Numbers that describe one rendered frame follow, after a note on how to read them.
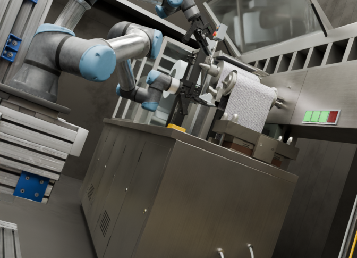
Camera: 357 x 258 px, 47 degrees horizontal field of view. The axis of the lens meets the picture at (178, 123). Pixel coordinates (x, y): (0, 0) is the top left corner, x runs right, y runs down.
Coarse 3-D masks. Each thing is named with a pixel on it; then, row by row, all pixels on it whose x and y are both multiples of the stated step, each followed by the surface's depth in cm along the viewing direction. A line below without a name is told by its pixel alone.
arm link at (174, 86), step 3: (174, 78) 199; (174, 81) 197; (177, 81) 198; (171, 84) 197; (174, 84) 197; (177, 84) 198; (171, 87) 197; (174, 87) 197; (177, 87) 198; (168, 90) 198; (171, 90) 198; (174, 90) 198; (171, 93) 200; (174, 93) 199
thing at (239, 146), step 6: (228, 138) 194; (234, 138) 189; (228, 144) 193; (234, 144) 190; (240, 144) 190; (246, 144) 191; (252, 144) 192; (234, 150) 190; (240, 150) 191; (246, 150) 192; (252, 150) 192; (276, 156) 198; (282, 156) 197; (264, 162) 194; (276, 162) 196
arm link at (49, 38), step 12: (48, 24) 126; (36, 36) 127; (48, 36) 125; (60, 36) 126; (36, 48) 125; (48, 48) 124; (60, 48) 124; (36, 60) 125; (48, 60) 125; (60, 72) 130
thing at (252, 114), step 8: (232, 96) 209; (240, 96) 210; (232, 104) 209; (240, 104) 210; (248, 104) 211; (256, 104) 213; (264, 104) 214; (224, 112) 208; (232, 112) 209; (240, 112) 210; (248, 112) 212; (256, 112) 213; (264, 112) 214; (240, 120) 210; (248, 120) 212; (256, 120) 213; (264, 120) 214; (256, 128) 213
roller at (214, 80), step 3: (219, 63) 241; (222, 63) 237; (219, 66) 239; (222, 66) 235; (222, 69) 233; (219, 72) 236; (219, 75) 234; (213, 78) 242; (216, 78) 237; (258, 78) 243; (213, 81) 240; (216, 81) 236; (258, 81) 241; (216, 84) 239
